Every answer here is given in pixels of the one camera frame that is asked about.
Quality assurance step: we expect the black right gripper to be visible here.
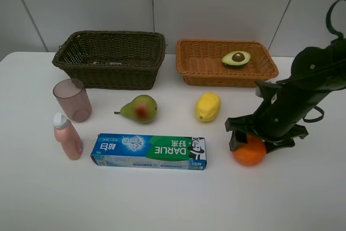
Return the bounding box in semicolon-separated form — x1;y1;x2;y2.
225;84;329;154

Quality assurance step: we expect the orange mandarin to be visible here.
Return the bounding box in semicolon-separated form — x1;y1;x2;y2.
232;134;267;166

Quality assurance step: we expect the yellow lemon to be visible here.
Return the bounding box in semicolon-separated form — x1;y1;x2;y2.
195;93;221;122

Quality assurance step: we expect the halved avocado with pit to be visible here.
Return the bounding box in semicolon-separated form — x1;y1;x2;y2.
222;50;251;68

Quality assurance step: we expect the green red pear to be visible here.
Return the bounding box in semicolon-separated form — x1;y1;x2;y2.
114;95;157;124

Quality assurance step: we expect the black rectangular bottle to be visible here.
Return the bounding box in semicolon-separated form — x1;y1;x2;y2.
92;61;125;65

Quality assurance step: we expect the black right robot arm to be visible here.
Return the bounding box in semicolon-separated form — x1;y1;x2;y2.
225;39;345;153

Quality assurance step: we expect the blue Darlie toothpaste box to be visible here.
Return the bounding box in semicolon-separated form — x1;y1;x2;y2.
90;133;207;170

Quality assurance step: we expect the orange wicker basket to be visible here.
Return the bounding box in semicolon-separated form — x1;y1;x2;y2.
176;39;278;87

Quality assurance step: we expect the dark brown wicker basket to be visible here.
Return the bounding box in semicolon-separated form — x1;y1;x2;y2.
52;30;166;90

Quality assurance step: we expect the translucent pink plastic cup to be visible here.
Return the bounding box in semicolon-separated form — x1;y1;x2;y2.
52;78;92;122

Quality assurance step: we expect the pink bottle white cap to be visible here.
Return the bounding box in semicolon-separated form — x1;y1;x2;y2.
53;113;83;160

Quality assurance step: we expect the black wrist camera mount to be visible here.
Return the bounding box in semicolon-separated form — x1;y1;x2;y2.
255;81;281;101

